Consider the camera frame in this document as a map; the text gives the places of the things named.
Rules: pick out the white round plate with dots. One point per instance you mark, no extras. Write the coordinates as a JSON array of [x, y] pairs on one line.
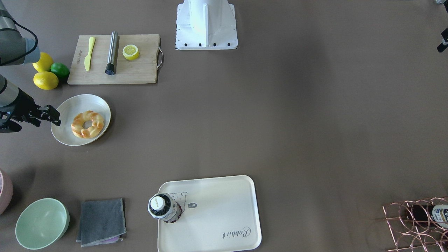
[[71, 108]]

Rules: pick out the yellow lemon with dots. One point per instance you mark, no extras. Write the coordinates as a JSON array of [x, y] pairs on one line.
[[46, 80], [44, 63]]

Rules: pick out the yellow plastic knife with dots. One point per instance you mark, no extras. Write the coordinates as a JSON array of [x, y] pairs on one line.
[[87, 60]]

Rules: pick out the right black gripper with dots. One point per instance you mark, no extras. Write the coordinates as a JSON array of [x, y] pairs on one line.
[[21, 102]]

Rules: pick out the steel cylinder grater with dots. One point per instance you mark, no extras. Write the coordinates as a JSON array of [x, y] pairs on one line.
[[112, 55]]

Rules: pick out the dark tea bottle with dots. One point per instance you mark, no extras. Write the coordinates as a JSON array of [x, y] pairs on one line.
[[164, 208]]

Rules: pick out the copper wire bottle rack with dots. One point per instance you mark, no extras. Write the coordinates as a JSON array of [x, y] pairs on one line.
[[417, 226]]

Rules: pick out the twisted glazed donut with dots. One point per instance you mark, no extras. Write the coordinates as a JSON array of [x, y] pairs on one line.
[[87, 125]]

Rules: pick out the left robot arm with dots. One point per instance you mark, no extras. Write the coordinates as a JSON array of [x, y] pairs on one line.
[[444, 43]]

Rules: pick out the bottle in rack upper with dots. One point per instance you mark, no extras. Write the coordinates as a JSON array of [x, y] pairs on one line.
[[429, 216]]

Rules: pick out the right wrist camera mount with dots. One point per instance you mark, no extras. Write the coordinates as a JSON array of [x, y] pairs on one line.
[[6, 125]]

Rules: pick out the grey folded cloth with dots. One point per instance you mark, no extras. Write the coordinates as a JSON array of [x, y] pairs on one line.
[[101, 222]]

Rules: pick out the halved lemon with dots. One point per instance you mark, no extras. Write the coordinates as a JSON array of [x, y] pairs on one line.
[[130, 52]]

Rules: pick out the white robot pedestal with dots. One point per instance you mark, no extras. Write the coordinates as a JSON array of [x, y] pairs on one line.
[[206, 25]]

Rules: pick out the wooden cutting board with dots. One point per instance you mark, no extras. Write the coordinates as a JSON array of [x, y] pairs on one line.
[[143, 70]]

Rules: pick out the green lime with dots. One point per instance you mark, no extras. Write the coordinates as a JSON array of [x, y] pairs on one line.
[[60, 70]]

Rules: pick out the pink bowl with ice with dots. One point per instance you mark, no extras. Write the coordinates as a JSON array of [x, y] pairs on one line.
[[6, 190]]

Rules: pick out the mint green bowl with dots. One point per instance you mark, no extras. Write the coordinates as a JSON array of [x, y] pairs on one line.
[[41, 224]]

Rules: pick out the cream serving tray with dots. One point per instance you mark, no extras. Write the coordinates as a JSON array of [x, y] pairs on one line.
[[218, 215]]

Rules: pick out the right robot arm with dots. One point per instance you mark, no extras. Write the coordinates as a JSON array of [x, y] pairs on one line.
[[19, 46]]

